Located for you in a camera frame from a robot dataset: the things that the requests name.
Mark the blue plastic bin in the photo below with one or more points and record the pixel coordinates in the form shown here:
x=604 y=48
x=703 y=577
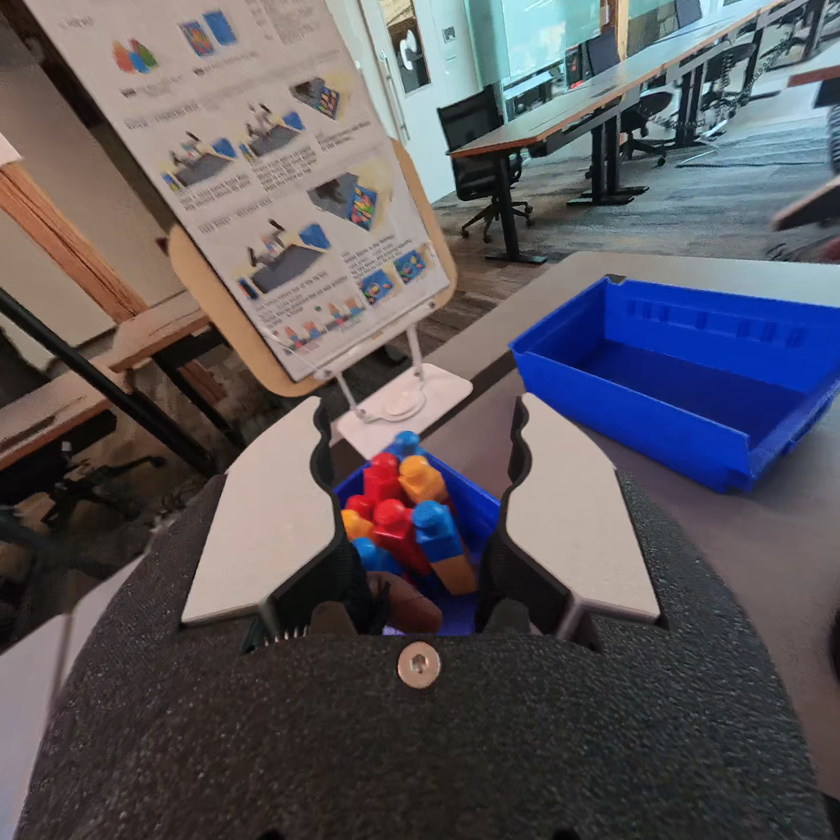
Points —
x=482 y=508
x=656 y=394

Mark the wooden desk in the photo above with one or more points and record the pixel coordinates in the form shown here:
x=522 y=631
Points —
x=157 y=334
x=46 y=413

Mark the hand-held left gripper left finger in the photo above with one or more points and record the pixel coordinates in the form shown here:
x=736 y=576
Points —
x=262 y=525

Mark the black pole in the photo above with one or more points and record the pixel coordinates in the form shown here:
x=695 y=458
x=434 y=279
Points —
x=131 y=400

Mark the black office chair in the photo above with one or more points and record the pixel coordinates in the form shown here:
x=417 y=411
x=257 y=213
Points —
x=479 y=151
x=646 y=111

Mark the cluster of plastic block towers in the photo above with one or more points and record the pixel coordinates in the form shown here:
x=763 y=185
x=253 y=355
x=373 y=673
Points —
x=394 y=525

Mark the long office desk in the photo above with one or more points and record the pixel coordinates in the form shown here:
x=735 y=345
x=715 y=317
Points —
x=590 y=105

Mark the instruction poster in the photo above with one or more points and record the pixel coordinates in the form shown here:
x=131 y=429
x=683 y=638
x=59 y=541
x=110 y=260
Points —
x=262 y=197

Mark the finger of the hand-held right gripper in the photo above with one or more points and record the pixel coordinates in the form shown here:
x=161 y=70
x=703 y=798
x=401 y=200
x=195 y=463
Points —
x=814 y=207

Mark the person's left hand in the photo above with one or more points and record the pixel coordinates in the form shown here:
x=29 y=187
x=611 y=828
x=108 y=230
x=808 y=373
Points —
x=413 y=607

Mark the wooden display board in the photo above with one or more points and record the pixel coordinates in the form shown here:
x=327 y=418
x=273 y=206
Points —
x=430 y=223

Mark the wooden post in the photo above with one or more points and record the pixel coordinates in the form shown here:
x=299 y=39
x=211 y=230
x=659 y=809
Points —
x=65 y=243

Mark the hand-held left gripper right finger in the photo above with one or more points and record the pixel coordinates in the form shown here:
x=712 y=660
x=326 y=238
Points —
x=571 y=525

